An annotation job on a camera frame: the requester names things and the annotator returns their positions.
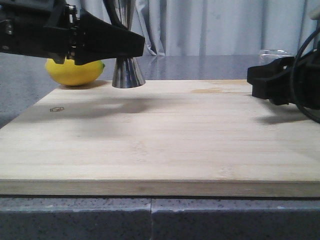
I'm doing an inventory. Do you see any wooden cutting board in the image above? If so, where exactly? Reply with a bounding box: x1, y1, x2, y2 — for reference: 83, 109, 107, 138
0, 80, 320, 198

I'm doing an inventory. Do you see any glass beaker with liquid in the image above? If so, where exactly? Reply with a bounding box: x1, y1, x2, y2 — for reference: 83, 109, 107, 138
259, 49, 294, 66

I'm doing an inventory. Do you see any yellow lemon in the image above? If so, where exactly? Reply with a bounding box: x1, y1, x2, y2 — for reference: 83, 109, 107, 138
44, 59, 105, 86

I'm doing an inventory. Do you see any grey curtain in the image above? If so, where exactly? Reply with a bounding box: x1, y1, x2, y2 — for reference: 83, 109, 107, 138
62, 0, 320, 57

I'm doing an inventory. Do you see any steel double jigger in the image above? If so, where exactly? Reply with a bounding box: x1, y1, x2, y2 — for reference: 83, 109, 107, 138
112, 0, 146, 89

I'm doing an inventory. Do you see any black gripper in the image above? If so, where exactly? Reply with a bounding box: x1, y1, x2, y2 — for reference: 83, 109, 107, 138
247, 49, 320, 109
0, 0, 145, 65

